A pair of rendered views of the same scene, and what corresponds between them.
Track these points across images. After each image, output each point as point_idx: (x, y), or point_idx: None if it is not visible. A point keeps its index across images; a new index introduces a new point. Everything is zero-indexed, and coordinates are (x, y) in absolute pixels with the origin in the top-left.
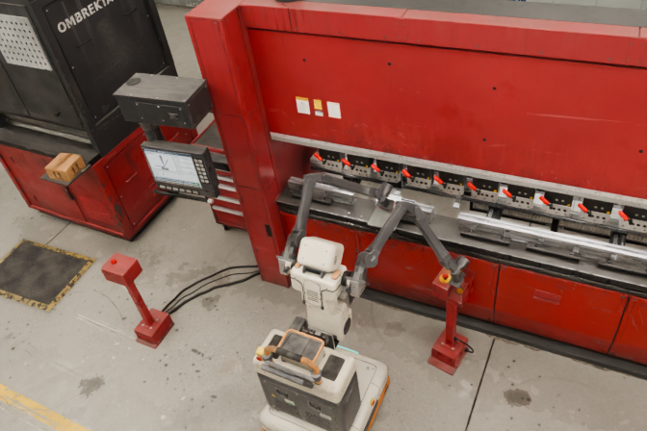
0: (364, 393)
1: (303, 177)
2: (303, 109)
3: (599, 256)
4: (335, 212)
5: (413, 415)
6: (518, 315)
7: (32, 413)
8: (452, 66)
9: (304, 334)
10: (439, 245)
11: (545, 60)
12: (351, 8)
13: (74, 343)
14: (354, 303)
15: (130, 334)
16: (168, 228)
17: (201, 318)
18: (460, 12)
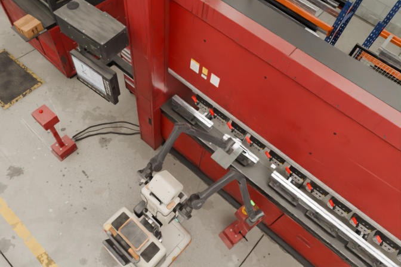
0: (170, 252)
1: (174, 124)
2: (194, 68)
3: (349, 240)
4: None
5: (196, 266)
6: (283, 235)
7: None
8: (311, 105)
9: (139, 226)
10: (248, 202)
11: (384, 141)
12: (253, 25)
13: (13, 138)
14: (190, 177)
15: (49, 145)
16: None
17: (95, 151)
18: (338, 71)
